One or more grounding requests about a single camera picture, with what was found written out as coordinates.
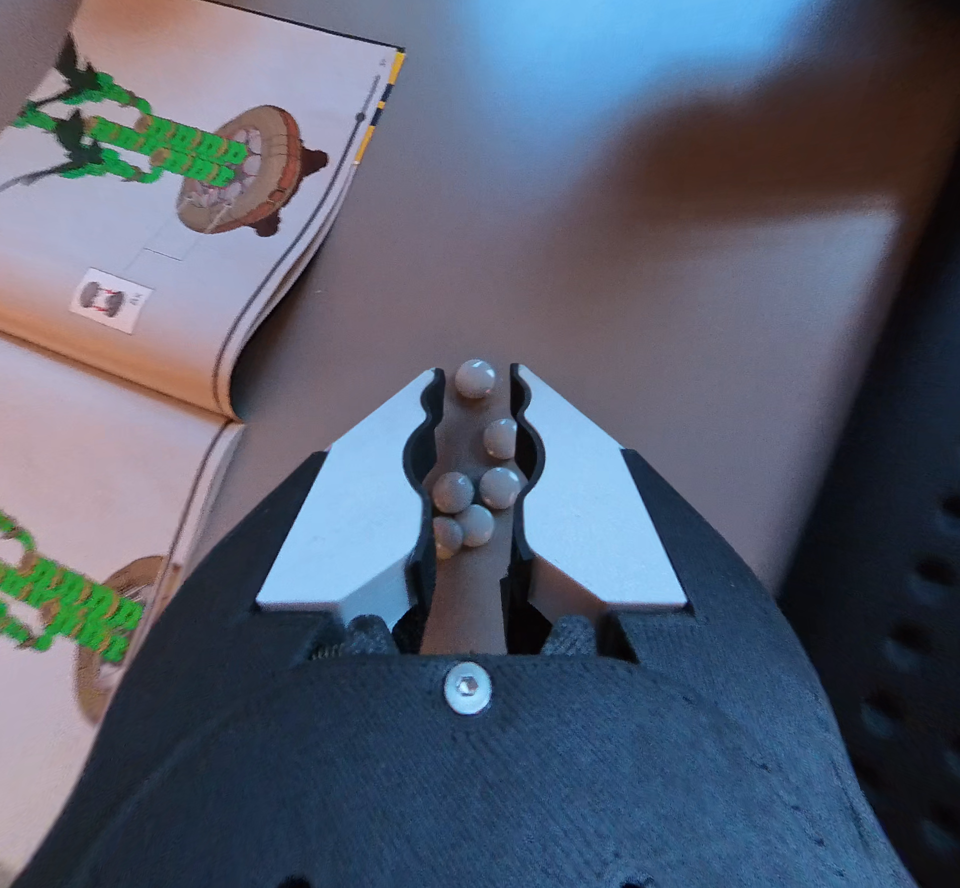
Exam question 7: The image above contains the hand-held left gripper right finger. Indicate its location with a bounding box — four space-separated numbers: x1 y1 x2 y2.
508 361 691 627

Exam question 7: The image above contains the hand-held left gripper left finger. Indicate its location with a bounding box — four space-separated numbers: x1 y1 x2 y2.
255 367 445 651

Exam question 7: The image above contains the pile of grey round pieces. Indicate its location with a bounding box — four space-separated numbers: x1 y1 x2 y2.
432 358 525 561

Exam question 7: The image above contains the grey desk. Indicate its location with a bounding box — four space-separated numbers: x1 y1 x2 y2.
0 0 960 660

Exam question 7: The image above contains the black perforated chair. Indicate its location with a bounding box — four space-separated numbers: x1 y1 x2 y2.
776 153 960 888

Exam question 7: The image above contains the illustrated instruction booklet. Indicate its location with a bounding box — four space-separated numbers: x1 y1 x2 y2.
0 0 408 728

